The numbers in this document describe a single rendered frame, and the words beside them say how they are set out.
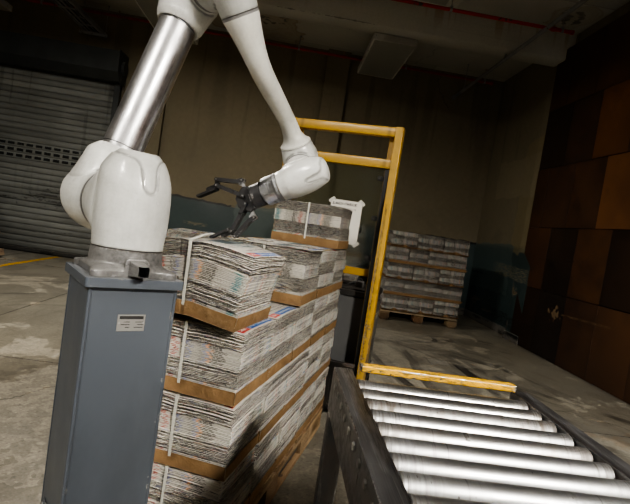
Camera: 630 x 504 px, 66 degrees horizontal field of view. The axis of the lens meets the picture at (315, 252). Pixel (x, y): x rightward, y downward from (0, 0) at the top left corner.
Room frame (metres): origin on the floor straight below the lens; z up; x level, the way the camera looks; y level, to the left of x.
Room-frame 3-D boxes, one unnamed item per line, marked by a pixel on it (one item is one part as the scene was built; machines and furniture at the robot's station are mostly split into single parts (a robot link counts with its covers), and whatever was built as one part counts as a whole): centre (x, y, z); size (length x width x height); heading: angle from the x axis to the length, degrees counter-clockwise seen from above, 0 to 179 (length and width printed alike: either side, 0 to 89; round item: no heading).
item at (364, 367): (1.30, -0.39, 0.81); 0.43 x 0.03 x 0.02; 94
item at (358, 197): (3.14, -0.08, 1.28); 0.57 x 0.01 x 0.65; 76
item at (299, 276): (2.12, 0.18, 0.95); 0.38 x 0.29 x 0.23; 78
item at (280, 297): (2.12, 0.18, 0.86); 0.38 x 0.29 x 0.04; 78
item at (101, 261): (1.07, 0.41, 1.03); 0.22 x 0.18 x 0.06; 38
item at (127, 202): (1.09, 0.43, 1.17); 0.18 x 0.16 x 0.22; 45
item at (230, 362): (1.99, 0.21, 0.42); 1.17 x 0.39 x 0.83; 166
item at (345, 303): (3.48, -0.16, 0.40); 0.69 x 0.55 x 0.80; 76
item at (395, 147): (3.04, -0.39, 0.97); 0.09 x 0.09 x 1.75; 76
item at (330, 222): (2.70, 0.03, 0.65); 0.39 x 0.30 x 1.29; 76
